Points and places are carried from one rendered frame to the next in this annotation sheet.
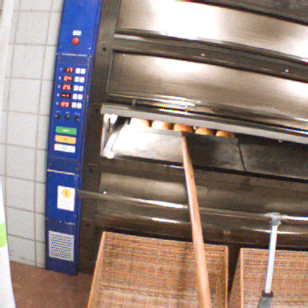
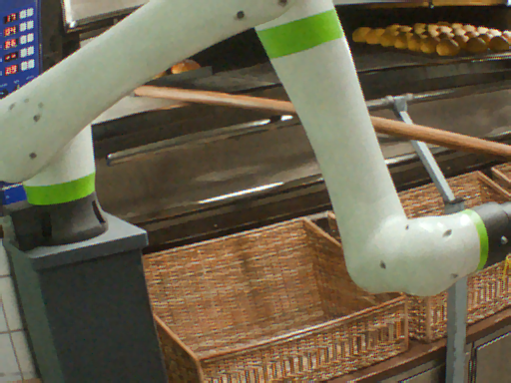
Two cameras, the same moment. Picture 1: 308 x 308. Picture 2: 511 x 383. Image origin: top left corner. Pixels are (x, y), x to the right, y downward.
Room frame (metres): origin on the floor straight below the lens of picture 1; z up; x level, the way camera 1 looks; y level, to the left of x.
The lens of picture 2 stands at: (-0.70, 1.18, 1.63)
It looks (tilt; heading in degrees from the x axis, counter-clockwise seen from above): 12 degrees down; 333
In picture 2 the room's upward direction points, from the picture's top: 7 degrees counter-clockwise
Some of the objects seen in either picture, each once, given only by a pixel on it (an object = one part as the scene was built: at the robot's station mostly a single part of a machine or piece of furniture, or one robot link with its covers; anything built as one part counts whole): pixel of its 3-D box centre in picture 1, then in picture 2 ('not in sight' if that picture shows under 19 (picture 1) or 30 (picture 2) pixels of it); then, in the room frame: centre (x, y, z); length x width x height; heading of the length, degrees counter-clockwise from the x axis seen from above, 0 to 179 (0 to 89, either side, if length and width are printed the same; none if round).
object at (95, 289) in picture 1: (160, 291); (257, 314); (1.83, -0.10, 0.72); 0.56 x 0.49 x 0.28; 89
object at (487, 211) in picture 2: not in sight; (484, 234); (0.61, 0.14, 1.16); 0.12 x 0.06 x 0.09; 179
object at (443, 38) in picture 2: not in sight; (446, 36); (2.50, -1.28, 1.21); 0.61 x 0.48 x 0.06; 178
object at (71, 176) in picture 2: not in sight; (50, 136); (1.04, 0.61, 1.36); 0.16 x 0.13 x 0.19; 139
